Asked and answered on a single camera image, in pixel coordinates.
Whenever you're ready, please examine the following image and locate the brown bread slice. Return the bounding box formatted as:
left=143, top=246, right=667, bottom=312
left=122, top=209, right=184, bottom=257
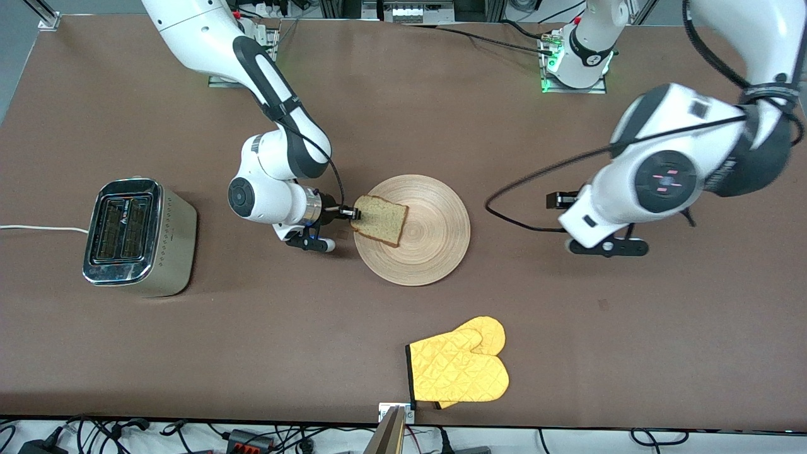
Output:
left=351, top=195, right=409, bottom=248

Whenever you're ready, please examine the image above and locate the round wooden plate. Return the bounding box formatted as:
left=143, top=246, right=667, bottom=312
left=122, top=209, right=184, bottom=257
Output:
left=353, top=175, right=471, bottom=288

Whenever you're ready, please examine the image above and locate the silver two-slot toaster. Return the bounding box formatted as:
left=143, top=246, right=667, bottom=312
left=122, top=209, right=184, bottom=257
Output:
left=82, top=177, right=198, bottom=298

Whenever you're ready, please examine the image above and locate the yellow quilted oven mitt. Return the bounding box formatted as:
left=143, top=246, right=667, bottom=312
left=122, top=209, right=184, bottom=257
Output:
left=435, top=316, right=507, bottom=410
left=405, top=328, right=510, bottom=404

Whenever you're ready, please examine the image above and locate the grey power strip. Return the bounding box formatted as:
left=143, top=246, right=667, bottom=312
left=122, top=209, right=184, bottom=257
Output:
left=378, top=0, right=456, bottom=25

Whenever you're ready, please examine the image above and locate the black orange connector box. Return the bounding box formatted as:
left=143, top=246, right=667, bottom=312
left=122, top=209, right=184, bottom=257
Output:
left=226, top=429, right=276, bottom=452

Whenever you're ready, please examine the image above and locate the black power adapter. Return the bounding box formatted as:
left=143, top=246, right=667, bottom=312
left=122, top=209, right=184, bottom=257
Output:
left=18, top=438, right=69, bottom=454

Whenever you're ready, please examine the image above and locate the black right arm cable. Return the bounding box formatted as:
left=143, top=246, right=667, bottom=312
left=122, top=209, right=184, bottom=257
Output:
left=262, top=95, right=346, bottom=209

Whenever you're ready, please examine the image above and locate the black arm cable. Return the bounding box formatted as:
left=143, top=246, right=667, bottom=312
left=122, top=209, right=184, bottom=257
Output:
left=262, top=95, right=346, bottom=209
left=484, top=0, right=804, bottom=233

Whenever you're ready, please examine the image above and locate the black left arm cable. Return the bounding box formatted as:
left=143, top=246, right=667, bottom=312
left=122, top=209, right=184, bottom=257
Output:
left=484, top=0, right=804, bottom=233

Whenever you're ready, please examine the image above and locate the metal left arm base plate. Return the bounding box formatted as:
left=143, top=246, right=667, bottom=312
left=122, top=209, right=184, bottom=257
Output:
left=541, top=30, right=609, bottom=95

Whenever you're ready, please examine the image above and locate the black cable on table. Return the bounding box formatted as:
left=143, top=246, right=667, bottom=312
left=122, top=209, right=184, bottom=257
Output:
left=403, top=23, right=555, bottom=56

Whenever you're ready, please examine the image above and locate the white post bracket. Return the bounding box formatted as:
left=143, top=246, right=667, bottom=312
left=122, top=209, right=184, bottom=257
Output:
left=378, top=402, right=417, bottom=424

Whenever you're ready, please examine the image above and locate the aluminium camera post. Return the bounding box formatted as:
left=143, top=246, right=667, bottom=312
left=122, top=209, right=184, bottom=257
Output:
left=363, top=405, right=407, bottom=454

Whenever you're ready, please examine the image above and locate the white toaster power cord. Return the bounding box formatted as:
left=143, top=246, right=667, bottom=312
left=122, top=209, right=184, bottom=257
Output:
left=0, top=224, right=89, bottom=235

